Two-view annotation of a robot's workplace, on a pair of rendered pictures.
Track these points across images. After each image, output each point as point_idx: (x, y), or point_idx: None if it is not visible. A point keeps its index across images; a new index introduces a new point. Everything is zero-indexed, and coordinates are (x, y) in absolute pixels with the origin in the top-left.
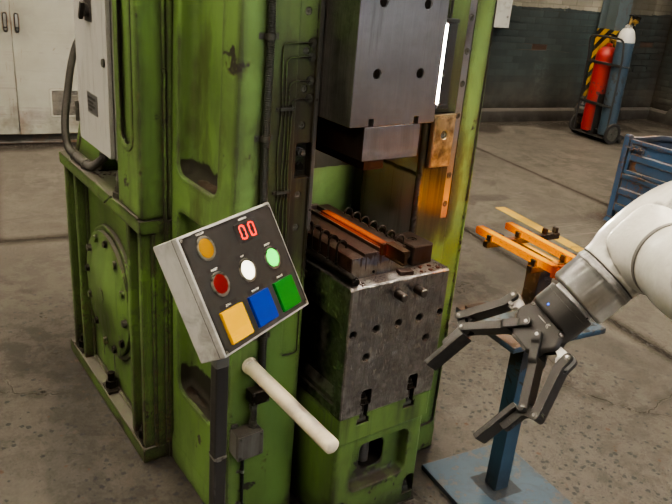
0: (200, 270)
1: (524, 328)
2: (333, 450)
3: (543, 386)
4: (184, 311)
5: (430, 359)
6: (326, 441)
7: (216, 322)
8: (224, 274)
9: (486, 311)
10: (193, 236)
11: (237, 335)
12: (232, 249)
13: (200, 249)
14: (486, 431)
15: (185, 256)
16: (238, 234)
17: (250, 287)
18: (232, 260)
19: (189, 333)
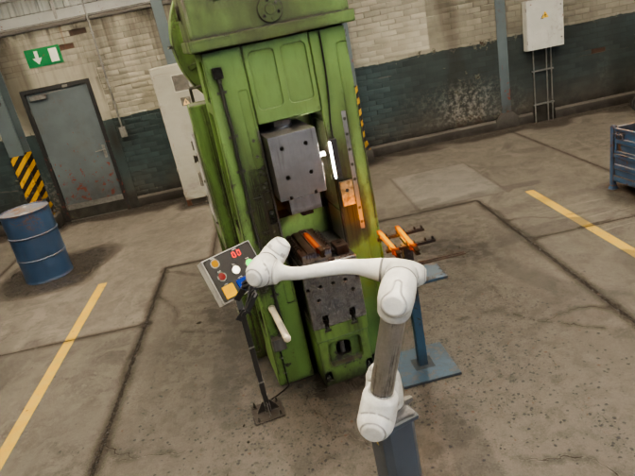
0: (212, 272)
1: (249, 285)
2: (288, 340)
3: (248, 302)
4: (210, 288)
5: (234, 297)
6: (284, 336)
7: (219, 291)
8: (223, 272)
9: (246, 280)
10: (209, 260)
11: (229, 296)
12: (228, 262)
13: (212, 264)
14: (238, 317)
15: (205, 267)
16: (231, 256)
17: (237, 276)
18: (228, 266)
19: (214, 296)
